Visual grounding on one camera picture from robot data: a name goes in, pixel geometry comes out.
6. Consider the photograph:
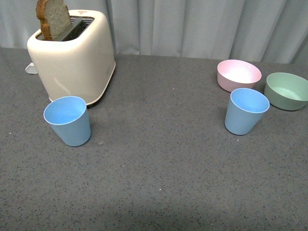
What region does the blue plastic cup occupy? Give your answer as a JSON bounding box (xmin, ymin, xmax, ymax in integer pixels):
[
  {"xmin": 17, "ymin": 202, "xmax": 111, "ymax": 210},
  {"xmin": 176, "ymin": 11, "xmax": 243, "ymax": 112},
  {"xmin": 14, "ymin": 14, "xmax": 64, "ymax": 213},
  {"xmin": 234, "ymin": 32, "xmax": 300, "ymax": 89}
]
[
  {"xmin": 43, "ymin": 96, "xmax": 91, "ymax": 147},
  {"xmin": 224, "ymin": 88, "xmax": 270, "ymax": 135}
]

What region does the pink plastic bowl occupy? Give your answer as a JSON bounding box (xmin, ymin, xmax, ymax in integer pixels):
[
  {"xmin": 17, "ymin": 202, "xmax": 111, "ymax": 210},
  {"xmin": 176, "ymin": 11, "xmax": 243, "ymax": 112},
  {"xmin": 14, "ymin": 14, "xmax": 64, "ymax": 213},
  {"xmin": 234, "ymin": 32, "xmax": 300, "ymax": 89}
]
[{"xmin": 217, "ymin": 60, "xmax": 262, "ymax": 92}]

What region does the cream two-slot toaster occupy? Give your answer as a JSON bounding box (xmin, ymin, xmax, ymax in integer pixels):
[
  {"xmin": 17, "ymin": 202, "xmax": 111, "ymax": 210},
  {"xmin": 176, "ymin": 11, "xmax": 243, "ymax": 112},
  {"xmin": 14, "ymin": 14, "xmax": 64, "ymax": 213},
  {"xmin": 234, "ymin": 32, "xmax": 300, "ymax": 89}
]
[{"xmin": 27, "ymin": 10, "xmax": 116, "ymax": 105}]

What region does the white toaster lever knob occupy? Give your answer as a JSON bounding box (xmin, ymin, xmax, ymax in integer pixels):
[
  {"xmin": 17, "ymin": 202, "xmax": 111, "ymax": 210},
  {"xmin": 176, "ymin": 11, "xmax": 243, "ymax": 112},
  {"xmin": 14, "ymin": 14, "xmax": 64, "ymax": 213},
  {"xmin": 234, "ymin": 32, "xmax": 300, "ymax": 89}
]
[{"xmin": 25, "ymin": 63, "xmax": 38, "ymax": 75}]

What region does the green plastic bowl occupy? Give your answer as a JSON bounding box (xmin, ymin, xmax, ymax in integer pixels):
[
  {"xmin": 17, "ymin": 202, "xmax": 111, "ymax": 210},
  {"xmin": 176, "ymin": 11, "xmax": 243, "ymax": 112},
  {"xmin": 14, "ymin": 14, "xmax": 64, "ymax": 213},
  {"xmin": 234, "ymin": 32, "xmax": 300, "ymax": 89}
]
[{"xmin": 264, "ymin": 72, "xmax": 308, "ymax": 111}]

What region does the grey pleated curtain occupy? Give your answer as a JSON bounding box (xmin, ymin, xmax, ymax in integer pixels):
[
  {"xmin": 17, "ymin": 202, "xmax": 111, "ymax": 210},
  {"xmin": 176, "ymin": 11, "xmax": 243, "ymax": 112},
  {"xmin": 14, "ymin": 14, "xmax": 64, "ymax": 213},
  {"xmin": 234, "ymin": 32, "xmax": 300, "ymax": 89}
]
[{"xmin": 0, "ymin": 0, "xmax": 308, "ymax": 64}]

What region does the slice of toasted bread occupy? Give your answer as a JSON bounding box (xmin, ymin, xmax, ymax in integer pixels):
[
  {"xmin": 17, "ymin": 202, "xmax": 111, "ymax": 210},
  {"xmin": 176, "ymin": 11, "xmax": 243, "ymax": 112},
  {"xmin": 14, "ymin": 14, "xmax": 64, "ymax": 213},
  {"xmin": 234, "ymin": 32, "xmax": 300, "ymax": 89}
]
[{"xmin": 36, "ymin": 0, "xmax": 71, "ymax": 41}]

